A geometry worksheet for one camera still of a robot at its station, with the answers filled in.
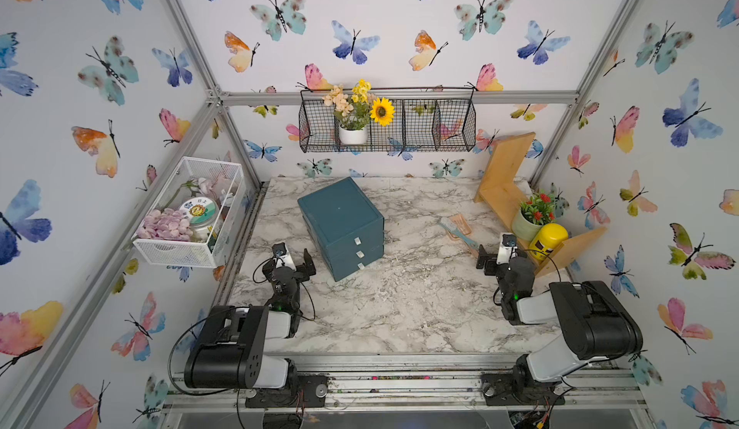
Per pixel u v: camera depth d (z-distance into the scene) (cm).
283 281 68
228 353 43
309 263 84
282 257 76
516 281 71
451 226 103
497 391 74
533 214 87
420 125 99
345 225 81
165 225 60
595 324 46
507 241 79
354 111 87
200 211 66
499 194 107
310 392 74
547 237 84
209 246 66
